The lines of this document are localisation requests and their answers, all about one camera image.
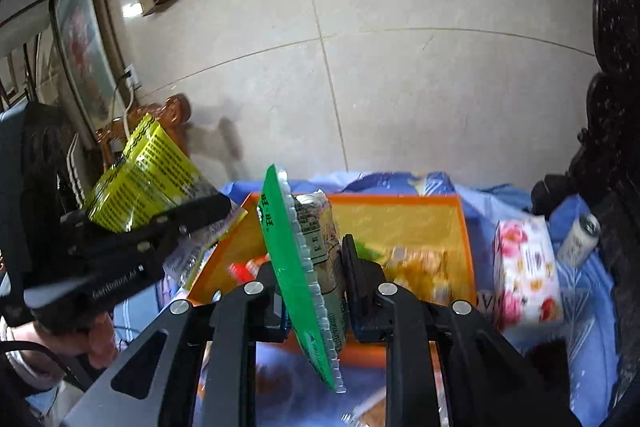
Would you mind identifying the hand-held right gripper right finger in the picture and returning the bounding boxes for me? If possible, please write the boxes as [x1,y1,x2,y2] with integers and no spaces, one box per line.
[340,234,583,427]

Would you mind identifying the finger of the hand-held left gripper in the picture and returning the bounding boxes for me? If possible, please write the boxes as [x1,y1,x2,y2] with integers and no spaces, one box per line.
[60,194,233,255]

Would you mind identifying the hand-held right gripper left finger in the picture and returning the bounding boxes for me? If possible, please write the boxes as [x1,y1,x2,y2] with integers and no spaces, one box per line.
[60,257,288,427]

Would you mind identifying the green snack packet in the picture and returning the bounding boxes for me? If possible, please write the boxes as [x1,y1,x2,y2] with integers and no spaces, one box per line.
[256,164,351,393]

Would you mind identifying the lime yellow snack packet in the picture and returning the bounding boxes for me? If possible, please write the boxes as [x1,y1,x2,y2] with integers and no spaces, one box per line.
[82,112,248,290]

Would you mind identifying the orange storage box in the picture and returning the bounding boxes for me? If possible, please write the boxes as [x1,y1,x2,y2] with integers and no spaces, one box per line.
[187,192,476,368]

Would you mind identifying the person's left hand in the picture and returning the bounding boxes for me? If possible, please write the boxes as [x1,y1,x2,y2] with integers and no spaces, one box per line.
[7,311,118,370]

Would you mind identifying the red snack packet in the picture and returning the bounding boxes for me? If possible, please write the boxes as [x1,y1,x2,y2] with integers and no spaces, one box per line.
[227,257,273,286]

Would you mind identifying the wooden chair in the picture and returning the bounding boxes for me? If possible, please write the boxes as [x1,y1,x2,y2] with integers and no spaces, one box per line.
[95,94,193,168]

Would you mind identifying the floral tissue pack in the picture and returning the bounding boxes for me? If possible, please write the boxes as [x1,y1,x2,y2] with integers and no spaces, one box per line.
[492,215,565,333]

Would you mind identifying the glass framed picture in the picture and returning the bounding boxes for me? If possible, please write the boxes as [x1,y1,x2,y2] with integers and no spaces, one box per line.
[49,0,132,135]

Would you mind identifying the silver drink can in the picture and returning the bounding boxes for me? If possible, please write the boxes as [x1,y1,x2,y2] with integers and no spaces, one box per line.
[557,213,602,265]

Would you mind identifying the blue printed bed sheet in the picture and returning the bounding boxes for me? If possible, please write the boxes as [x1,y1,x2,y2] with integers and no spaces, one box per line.
[115,169,621,427]

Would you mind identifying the dark carved wooden furniture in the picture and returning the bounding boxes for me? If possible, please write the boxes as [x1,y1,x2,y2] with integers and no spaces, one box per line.
[530,0,640,427]

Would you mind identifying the black cable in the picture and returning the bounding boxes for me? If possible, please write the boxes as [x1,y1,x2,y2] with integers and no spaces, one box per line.
[0,339,91,390]

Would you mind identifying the white cable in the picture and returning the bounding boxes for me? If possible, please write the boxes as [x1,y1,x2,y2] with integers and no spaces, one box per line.
[120,84,137,132]

